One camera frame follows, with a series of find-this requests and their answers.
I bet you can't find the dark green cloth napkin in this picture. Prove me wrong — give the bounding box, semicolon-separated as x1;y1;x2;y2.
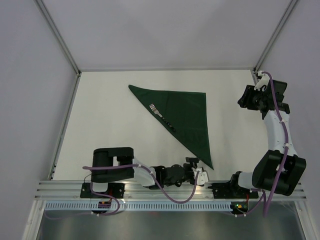
128;84;214;170

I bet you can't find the fork with black handle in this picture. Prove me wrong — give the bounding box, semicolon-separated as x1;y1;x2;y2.
149;103;176;132

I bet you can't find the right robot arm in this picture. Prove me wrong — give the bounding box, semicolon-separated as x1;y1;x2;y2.
228;80;307;198

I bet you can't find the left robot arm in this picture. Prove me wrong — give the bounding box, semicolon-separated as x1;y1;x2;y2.
89;147;200;198

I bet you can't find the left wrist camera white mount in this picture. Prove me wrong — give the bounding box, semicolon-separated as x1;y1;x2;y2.
192;167;209;186

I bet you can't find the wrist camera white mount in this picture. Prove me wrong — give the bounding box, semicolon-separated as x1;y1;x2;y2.
254;70;270;91
192;167;209;186

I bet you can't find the aluminium front rail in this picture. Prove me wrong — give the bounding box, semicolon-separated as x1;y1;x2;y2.
34;180;307;202

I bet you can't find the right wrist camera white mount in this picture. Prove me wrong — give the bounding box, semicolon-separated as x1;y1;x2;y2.
254;70;270;91

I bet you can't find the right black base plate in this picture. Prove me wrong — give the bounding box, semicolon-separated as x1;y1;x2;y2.
208;182;259;200

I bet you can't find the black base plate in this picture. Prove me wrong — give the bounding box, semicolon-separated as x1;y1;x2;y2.
208;182;259;200
80;182;125;199

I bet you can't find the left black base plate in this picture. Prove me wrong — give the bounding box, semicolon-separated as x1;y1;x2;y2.
80;182;125;199

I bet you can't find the right aluminium frame post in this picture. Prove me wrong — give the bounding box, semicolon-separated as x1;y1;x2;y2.
252;0;300;73

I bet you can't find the aluminium frame post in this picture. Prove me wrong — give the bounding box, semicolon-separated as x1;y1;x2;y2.
252;0;300;73
33;0;82;76

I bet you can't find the white slotted cable duct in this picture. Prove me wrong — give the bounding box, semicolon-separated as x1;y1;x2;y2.
45;201;232;212

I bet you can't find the left aluminium frame post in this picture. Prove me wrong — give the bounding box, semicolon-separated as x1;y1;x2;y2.
33;0;82;76

